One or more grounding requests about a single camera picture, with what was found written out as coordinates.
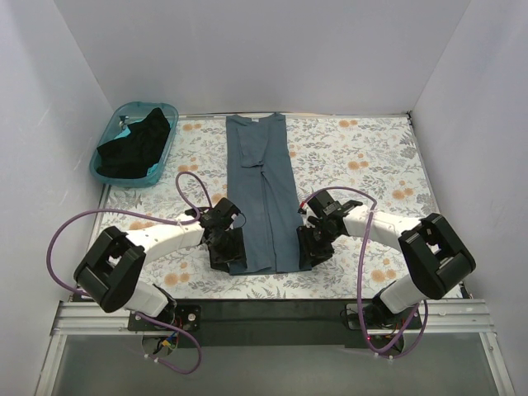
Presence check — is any blue-grey t shirt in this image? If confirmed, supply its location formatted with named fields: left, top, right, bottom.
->
left=225, top=113, right=312, bottom=276

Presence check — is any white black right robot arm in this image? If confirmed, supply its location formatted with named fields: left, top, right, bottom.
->
left=297, top=191, right=476, bottom=328

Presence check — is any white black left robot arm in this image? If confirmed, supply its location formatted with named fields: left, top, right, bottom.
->
left=73, top=198, right=246, bottom=330

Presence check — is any floral table mat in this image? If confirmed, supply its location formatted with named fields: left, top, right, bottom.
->
left=95, top=115, right=436, bottom=299

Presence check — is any teal cloth in bin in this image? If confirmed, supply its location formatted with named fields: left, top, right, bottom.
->
left=145, top=163, right=163, bottom=177

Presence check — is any black t shirt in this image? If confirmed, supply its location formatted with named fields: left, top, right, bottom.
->
left=96, top=107, right=171, bottom=179

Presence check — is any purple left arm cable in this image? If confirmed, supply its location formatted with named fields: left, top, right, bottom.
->
left=45, top=172, right=214, bottom=375

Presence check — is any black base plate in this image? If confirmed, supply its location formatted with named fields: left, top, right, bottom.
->
left=127, top=297, right=426, bottom=350

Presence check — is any aluminium frame rail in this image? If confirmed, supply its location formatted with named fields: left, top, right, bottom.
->
left=50, top=299, right=496, bottom=335

